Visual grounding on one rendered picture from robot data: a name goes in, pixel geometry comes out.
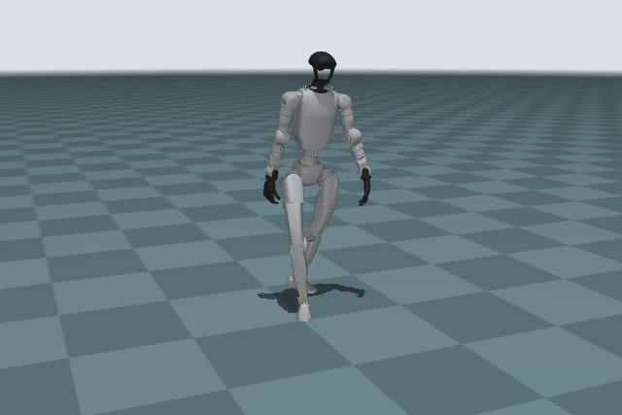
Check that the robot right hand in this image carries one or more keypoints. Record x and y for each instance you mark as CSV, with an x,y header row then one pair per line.
x,y
269,187

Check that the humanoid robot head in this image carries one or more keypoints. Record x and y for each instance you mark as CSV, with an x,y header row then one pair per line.
x,y
321,61

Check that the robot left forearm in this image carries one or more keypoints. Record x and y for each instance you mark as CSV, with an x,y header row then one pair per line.
x,y
359,156

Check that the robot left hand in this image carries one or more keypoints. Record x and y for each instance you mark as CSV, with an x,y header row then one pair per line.
x,y
366,184

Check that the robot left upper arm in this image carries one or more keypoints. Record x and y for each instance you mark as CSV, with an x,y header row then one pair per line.
x,y
352,135

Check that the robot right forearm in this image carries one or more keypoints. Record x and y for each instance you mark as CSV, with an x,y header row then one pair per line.
x,y
275,157

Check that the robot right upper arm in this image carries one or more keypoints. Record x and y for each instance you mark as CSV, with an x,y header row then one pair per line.
x,y
289,101

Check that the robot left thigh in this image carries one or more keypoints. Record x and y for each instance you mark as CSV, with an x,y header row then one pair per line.
x,y
324,205

